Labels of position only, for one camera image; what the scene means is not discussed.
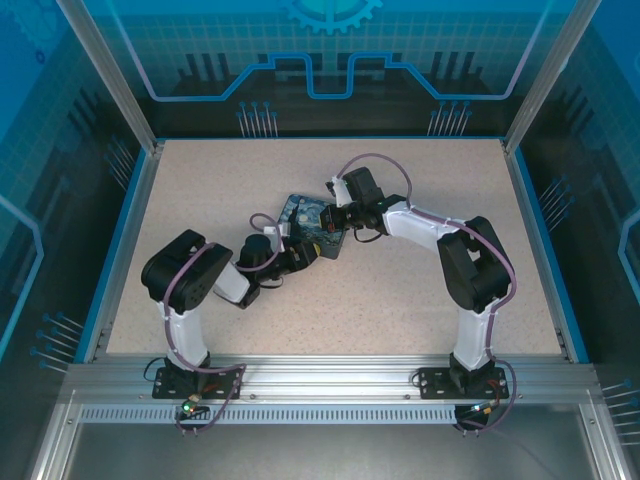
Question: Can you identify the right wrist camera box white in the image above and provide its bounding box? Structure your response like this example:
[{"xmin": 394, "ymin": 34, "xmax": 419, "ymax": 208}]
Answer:
[{"xmin": 327, "ymin": 174, "xmax": 354, "ymax": 207}]

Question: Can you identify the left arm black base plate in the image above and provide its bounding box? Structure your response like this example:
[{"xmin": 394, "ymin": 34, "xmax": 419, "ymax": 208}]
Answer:
[{"xmin": 152, "ymin": 366, "xmax": 245, "ymax": 400}]

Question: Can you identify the aluminium frame post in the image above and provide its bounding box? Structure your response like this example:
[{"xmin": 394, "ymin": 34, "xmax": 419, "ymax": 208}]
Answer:
[
  {"xmin": 501, "ymin": 0, "xmax": 605, "ymax": 155},
  {"xmin": 56, "ymin": 0, "xmax": 166, "ymax": 155}
]

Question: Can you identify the slotted grey cable duct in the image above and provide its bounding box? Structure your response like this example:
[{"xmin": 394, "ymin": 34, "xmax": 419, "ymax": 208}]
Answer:
[{"xmin": 78, "ymin": 405, "xmax": 460, "ymax": 425}]

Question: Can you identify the aluminium side rail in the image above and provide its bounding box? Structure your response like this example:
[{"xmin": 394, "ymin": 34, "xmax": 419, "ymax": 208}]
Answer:
[
  {"xmin": 502, "ymin": 142, "xmax": 572, "ymax": 364},
  {"xmin": 84, "ymin": 142, "xmax": 166, "ymax": 364}
]

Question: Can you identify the metal tray panel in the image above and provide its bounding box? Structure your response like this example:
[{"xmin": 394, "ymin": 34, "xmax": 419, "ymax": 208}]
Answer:
[{"xmin": 29, "ymin": 389, "xmax": 626, "ymax": 480}]

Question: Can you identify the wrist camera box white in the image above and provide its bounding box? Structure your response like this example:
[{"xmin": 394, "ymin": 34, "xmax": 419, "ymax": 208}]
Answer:
[
  {"xmin": 263, "ymin": 222, "xmax": 292, "ymax": 252},
  {"xmin": 327, "ymin": 174, "xmax": 354, "ymax": 207}
]

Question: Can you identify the aluminium mounting rail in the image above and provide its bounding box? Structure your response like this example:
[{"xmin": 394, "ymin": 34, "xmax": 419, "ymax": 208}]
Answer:
[{"xmin": 64, "ymin": 353, "xmax": 599, "ymax": 401}]

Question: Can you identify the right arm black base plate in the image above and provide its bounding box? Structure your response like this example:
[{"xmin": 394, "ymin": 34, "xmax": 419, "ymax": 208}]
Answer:
[{"xmin": 416, "ymin": 367, "xmax": 510, "ymax": 400}]

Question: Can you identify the starry night painted tin box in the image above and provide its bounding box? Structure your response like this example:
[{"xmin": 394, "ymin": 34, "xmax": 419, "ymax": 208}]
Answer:
[{"xmin": 277, "ymin": 193, "xmax": 351, "ymax": 261}]

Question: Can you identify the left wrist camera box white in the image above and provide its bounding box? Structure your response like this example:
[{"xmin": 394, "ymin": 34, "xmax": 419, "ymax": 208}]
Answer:
[{"xmin": 263, "ymin": 222, "xmax": 292, "ymax": 252}]

